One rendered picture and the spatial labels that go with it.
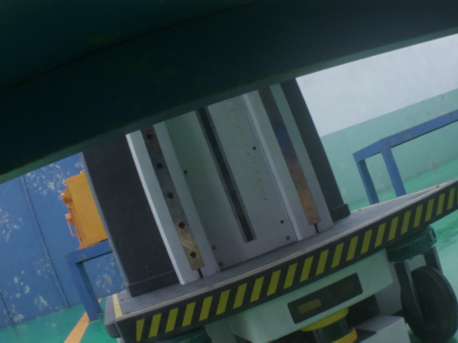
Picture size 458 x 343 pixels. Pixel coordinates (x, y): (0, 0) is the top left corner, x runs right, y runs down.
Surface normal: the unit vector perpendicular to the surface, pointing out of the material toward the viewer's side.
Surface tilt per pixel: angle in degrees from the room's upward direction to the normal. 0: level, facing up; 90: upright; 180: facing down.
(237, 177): 90
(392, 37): 90
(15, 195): 90
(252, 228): 90
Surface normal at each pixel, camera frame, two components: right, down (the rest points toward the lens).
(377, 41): 0.17, -0.15
